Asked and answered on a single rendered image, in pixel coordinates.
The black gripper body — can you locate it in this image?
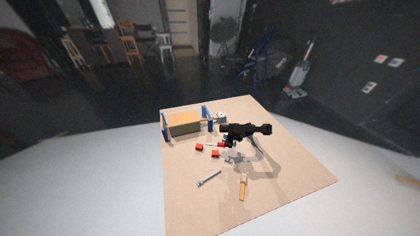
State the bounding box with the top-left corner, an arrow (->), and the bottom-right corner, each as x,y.
224,134 -> 235,148

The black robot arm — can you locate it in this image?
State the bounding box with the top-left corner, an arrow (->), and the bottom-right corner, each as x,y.
219,123 -> 272,142

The small red block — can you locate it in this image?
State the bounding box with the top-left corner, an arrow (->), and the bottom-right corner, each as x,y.
195,143 -> 203,151
211,150 -> 219,158

